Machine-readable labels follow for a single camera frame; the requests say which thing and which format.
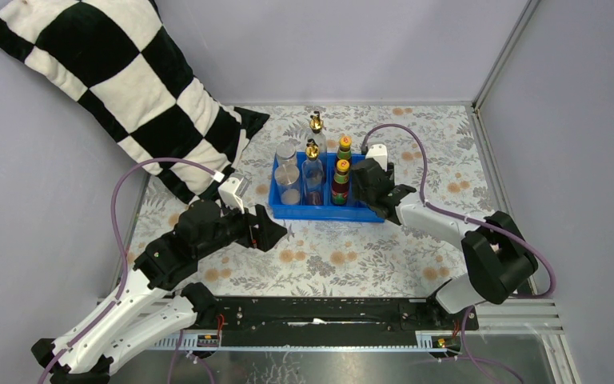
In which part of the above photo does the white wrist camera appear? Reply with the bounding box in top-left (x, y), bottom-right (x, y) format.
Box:
top-left (218, 173), bottom-right (250, 212)
top-left (365, 142), bottom-right (390, 172)

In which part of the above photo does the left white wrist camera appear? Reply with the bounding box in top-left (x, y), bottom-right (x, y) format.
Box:
top-left (218, 173), bottom-right (250, 212)

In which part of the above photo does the silver-lid glass shaker jar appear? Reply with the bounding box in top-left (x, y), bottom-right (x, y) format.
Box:
top-left (273, 164), bottom-right (301, 206)

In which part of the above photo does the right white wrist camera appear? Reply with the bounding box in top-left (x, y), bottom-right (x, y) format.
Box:
top-left (365, 142), bottom-right (390, 172)

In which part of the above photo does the aluminium frame rail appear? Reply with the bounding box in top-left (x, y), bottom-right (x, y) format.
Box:
top-left (151, 296), bottom-right (563, 353)

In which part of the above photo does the blue plastic divided bin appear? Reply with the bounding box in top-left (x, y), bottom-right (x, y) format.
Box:
top-left (269, 153), bottom-right (384, 223)

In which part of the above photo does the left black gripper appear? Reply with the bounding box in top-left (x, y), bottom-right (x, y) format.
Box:
top-left (196, 198), bottom-right (289, 262)

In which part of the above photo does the black white checkered pillow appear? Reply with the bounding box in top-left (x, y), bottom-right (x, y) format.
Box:
top-left (0, 1), bottom-right (269, 203)

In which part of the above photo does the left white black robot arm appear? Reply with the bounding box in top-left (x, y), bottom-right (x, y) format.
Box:
top-left (31, 201), bottom-right (287, 383)

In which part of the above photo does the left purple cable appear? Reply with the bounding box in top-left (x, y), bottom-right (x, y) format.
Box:
top-left (37, 158), bottom-right (226, 384)

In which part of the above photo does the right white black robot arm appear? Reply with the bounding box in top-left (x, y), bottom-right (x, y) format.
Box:
top-left (350, 159), bottom-right (538, 330)

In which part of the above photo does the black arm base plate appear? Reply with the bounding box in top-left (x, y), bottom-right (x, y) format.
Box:
top-left (187, 296), bottom-right (479, 348)

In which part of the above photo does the clear gold-cap bottle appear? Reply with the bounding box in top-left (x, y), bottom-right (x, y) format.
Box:
top-left (301, 139), bottom-right (325, 206)
top-left (308, 110), bottom-right (328, 158)

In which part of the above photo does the yellow-cap sauce bottle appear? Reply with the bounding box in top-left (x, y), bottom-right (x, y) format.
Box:
top-left (331, 159), bottom-right (350, 206)
top-left (336, 135), bottom-right (352, 164)

